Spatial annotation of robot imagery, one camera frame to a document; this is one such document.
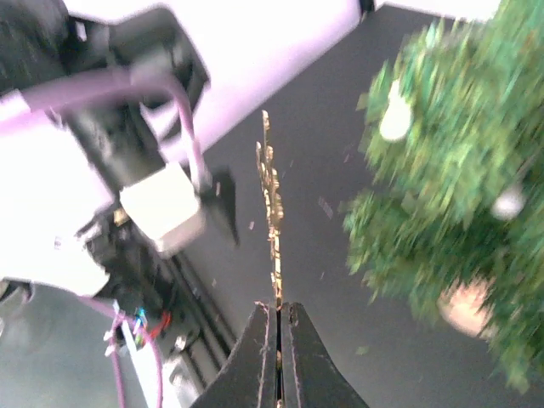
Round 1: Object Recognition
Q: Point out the small green christmas tree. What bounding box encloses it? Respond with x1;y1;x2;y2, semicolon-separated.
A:
344;1;543;392

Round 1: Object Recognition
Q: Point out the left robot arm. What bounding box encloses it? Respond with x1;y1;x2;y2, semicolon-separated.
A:
1;1;239;306

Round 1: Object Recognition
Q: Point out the round wooden tree base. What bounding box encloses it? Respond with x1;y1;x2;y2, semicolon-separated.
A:
437;280;496;341

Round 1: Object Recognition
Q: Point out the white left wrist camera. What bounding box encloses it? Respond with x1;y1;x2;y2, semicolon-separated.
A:
120;163;206;258

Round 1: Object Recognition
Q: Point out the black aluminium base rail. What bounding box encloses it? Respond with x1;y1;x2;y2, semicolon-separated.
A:
160;254;236;391

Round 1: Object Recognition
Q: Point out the gold merry christmas sign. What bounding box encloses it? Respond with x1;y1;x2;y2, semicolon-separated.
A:
256;110;285;407

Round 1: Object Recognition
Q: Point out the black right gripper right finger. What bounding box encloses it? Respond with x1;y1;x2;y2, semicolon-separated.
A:
280;303;368;408

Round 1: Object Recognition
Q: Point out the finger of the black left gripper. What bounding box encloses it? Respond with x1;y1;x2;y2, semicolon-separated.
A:
203;169;240;247

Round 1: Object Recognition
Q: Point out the white bulb light string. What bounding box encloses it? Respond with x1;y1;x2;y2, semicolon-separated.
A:
377;80;526;222

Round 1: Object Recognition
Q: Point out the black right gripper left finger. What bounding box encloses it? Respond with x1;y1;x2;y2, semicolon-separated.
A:
192;303;277;408

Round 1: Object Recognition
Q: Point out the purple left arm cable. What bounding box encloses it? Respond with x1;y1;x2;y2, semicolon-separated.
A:
0;67;213;408

